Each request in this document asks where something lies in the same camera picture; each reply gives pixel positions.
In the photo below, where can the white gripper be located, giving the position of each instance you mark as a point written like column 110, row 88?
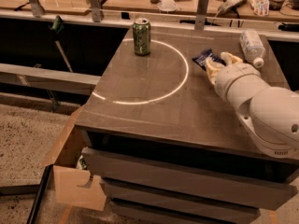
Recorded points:
column 234, row 76

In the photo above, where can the blue rxbar wrapper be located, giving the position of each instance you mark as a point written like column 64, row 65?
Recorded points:
column 207, row 53

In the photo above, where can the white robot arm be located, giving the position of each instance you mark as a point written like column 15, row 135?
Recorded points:
column 269, row 114

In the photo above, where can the clear plastic water bottle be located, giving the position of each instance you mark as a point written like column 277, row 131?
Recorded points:
column 252, row 47

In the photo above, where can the grey power strip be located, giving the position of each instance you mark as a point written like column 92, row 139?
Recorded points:
column 229, row 4

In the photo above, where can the colourful snack packet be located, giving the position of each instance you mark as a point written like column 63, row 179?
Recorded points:
column 260, row 8

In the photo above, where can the white bowl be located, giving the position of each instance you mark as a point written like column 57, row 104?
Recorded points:
column 167, row 5

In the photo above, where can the black mesh cup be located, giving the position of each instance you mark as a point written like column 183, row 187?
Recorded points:
column 276, row 4

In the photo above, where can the green soda can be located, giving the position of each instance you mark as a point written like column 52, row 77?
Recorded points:
column 141, row 35

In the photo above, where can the grey drawer cabinet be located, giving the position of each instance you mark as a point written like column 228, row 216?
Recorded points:
column 168, row 149

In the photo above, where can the brown cardboard box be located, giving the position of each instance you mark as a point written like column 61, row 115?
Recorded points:
column 73, row 186

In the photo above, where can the green handled tool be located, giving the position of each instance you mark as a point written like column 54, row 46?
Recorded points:
column 55, row 30

